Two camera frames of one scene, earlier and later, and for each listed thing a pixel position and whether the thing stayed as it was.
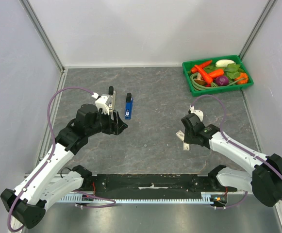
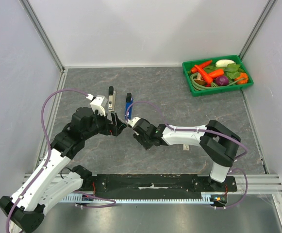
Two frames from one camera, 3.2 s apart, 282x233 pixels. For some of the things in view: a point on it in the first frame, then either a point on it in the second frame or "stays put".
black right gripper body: [188, 137] to [144, 141]
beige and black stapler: [111, 91] stays put
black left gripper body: [108, 127] stays put
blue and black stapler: [128, 107] stays put
